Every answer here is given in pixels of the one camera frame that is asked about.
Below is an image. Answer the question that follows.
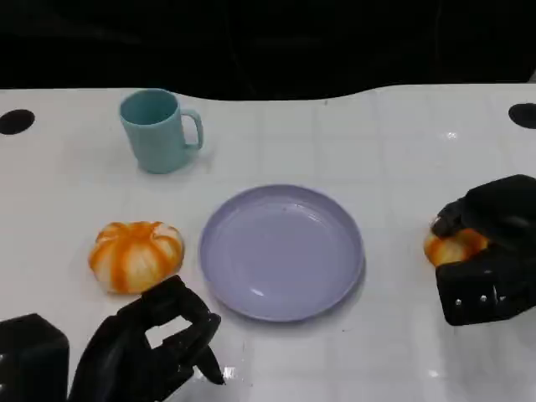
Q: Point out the orange white toy bread roll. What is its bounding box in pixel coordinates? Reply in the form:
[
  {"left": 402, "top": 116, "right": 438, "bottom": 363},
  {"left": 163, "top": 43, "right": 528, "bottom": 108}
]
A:
[
  {"left": 423, "top": 217, "right": 490, "bottom": 268},
  {"left": 88, "top": 220, "right": 186, "bottom": 295}
]

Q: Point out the pale green mug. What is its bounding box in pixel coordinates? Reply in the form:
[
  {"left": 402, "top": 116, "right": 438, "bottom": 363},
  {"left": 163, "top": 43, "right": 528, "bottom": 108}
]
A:
[{"left": 119, "top": 88, "right": 205, "bottom": 174}]

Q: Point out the black backdrop cloth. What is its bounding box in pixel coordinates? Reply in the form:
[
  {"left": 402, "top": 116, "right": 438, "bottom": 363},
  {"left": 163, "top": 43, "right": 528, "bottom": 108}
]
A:
[{"left": 0, "top": 0, "right": 536, "bottom": 102}]

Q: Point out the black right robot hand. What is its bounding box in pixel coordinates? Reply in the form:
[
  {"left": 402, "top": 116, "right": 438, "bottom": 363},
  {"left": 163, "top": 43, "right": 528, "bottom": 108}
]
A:
[{"left": 430, "top": 174, "right": 536, "bottom": 327}]

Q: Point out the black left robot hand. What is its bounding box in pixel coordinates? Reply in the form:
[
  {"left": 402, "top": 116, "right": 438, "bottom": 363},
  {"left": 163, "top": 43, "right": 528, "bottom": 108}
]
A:
[{"left": 67, "top": 274, "right": 227, "bottom": 402}]

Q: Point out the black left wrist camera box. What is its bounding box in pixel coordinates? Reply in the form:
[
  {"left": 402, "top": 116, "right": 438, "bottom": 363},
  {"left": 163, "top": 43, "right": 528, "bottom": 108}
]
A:
[{"left": 0, "top": 313, "right": 70, "bottom": 402}]

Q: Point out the lilac plate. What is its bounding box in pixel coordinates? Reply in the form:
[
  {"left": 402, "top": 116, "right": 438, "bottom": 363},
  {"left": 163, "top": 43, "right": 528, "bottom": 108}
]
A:
[{"left": 198, "top": 184, "right": 365, "bottom": 323}]

